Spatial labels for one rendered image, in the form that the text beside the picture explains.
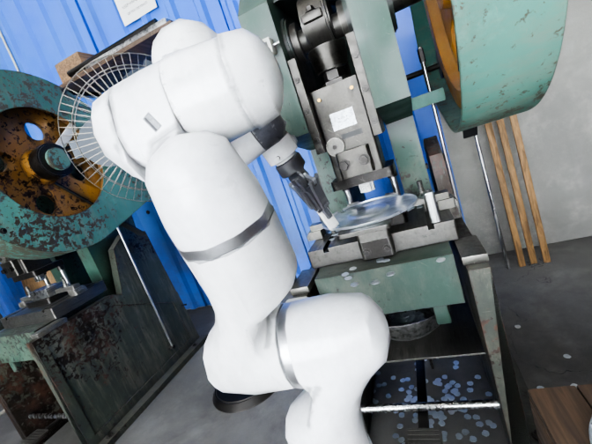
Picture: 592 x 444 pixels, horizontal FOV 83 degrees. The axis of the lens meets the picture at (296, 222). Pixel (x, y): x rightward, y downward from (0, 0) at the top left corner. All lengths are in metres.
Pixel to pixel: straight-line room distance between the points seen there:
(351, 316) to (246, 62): 0.29
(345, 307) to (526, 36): 0.63
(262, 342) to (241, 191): 0.19
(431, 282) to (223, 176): 0.77
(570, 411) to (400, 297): 0.41
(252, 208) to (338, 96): 0.77
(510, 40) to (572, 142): 1.68
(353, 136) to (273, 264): 0.75
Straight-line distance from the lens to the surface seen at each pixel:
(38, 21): 3.62
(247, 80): 0.36
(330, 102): 1.06
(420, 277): 0.99
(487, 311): 0.98
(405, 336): 1.19
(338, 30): 1.14
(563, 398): 0.99
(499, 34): 0.82
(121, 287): 2.18
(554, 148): 2.44
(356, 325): 0.41
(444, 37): 1.42
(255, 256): 0.33
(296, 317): 0.43
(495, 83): 0.88
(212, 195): 0.31
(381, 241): 1.01
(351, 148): 1.06
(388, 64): 1.01
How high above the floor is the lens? 1.02
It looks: 11 degrees down
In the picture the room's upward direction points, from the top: 19 degrees counter-clockwise
